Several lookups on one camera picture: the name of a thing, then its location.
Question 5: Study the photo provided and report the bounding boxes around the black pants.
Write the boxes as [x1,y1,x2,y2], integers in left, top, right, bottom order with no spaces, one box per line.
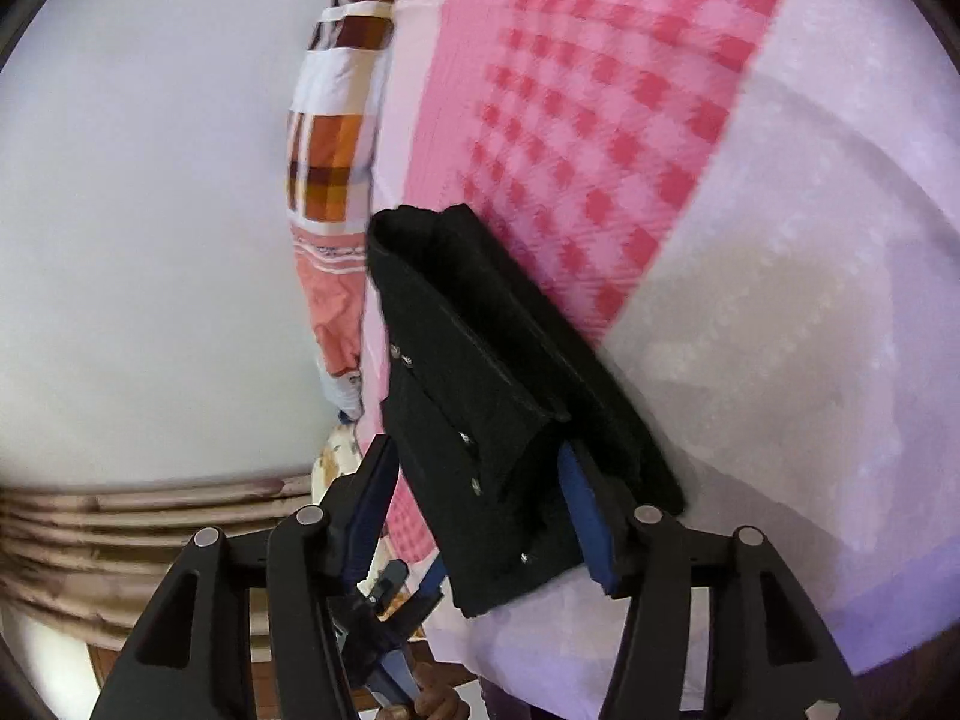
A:
[368,205,686,617]

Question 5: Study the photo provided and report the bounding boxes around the person's left hand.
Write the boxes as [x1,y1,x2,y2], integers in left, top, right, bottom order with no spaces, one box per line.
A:
[407,661,470,720]

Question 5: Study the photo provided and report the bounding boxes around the floral white orange pillow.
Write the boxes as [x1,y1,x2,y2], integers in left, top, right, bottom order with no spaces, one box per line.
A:
[304,426,436,613]

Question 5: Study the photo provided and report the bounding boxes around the light blue white cloth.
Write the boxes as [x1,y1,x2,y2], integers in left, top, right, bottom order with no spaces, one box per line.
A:
[317,358,363,422]

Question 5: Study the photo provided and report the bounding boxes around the striped beige curtain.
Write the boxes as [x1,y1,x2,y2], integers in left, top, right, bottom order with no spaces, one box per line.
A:
[2,475,311,652]

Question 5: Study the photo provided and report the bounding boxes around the coral plaid folded blanket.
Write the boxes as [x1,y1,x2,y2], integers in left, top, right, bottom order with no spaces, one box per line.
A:
[286,0,395,374]

